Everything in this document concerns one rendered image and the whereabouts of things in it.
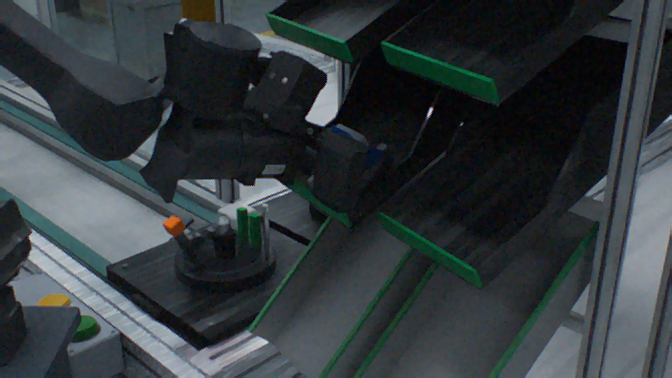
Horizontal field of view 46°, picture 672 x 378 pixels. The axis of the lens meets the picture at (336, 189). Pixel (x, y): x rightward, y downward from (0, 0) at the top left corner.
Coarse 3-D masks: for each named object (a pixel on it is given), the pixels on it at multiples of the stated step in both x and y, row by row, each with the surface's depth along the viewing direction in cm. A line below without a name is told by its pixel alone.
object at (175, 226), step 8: (168, 224) 101; (176, 224) 101; (184, 224) 103; (168, 232) 102; (176, 232) 101; (176, 240) 104; (184, 240) 103; (184, 248) 104; (192, 248) 105; (184, 256) 106; (192, 256) 105; (192, 264) 106
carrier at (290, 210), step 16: (288, 192) 133; (256, 208) 127; (272, 208) 127; (288, 208) 127; (304, 208) 127; (272, 224) 124; (288, 224) 122; (304, 224) 122; (320, 224) 122; (304, 240) 119
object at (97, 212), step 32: (32, 160) 159; (64, 160) 159; (96, 160) 151; (128, 160) 149; (0, 192) 138; (32, 192) 145; (64, 192) 145; (96, 192) 145; (128, 192) 145; (192, 192) 136; (32, 224) 128; (64, 224) 134; (96, 224) 134; (128, 224) 134; (160, 224) 134; (192, 224) 133; (96, 256) 118; (128, 256) 124
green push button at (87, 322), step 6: (84, 318) 99; (90, 318) 99; (84, 324) 98; (90, 324) 98; (96, 324) 98; (78, 330) 97; (84, 330) 97; (90, 330) 97; (96, 330) 98; (78, 336) 97; (84, 336) 97
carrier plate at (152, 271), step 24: (288, 240) 118; (120, 264) 111; (144, 264) 111; (168, 264) 111; (288, 264) 111; (144, 288) 106; (168, 288) 106; (264, 288) 106; (168, 312) 101; (192, 312) 101; (216, 312) 101; (240, 312) 101; (192, 336) 98; (216, 336) 97
